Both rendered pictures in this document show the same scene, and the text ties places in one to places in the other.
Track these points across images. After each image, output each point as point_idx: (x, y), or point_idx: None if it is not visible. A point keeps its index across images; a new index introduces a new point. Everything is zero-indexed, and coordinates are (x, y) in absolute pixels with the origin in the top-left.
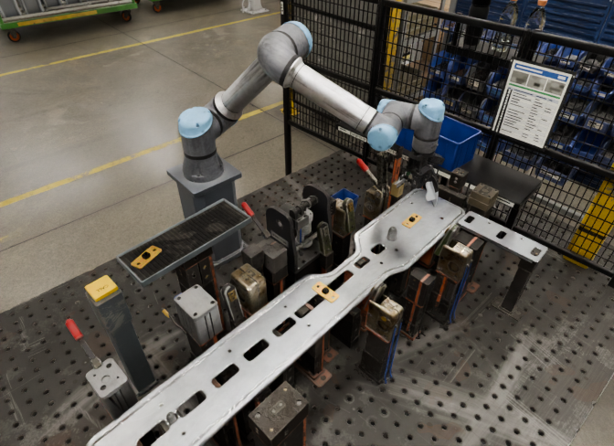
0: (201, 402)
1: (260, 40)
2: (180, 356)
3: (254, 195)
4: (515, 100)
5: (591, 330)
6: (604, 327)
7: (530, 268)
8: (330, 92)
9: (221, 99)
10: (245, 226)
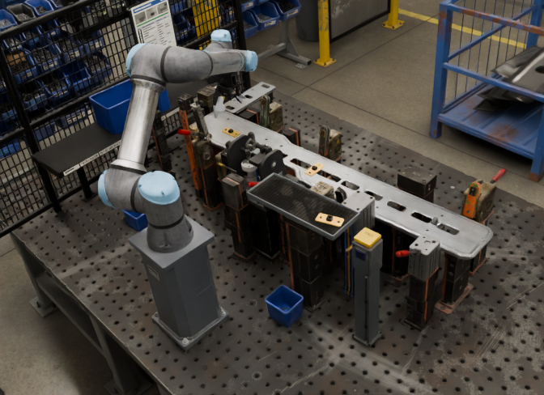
0: (405, 238)
1: (173, 60)
2: (337, 316)
3: (92, 301)
4: (146, 34)
5: (287, 110)
6: (285, 105)
7: (271, 96)
8: (225, 56)
9: (133, 162)
10: (154, 300)
